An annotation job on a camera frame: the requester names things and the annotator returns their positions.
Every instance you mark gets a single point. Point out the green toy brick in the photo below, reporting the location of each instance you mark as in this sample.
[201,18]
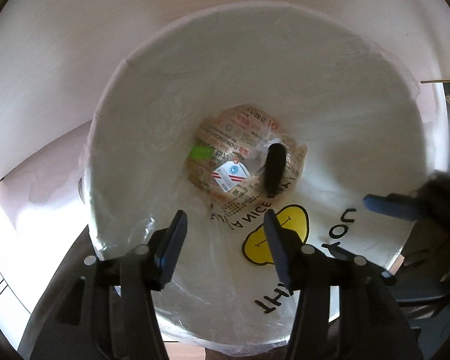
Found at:
[201,153]

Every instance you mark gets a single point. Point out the white trash bin with bag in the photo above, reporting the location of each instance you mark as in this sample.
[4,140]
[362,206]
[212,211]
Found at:
[240,78]

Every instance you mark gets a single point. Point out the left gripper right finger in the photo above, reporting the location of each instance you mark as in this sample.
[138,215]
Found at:
[345,309]

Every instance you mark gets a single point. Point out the red white small box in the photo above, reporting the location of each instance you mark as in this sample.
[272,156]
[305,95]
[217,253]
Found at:
[229,175]

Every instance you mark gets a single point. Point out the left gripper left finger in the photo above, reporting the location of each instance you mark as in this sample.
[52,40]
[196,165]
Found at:
[103,309]

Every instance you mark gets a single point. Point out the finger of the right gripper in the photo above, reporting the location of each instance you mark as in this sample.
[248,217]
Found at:
[393,205]

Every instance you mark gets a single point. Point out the black rectangular box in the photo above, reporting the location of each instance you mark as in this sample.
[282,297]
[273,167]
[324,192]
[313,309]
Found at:
[274,168]

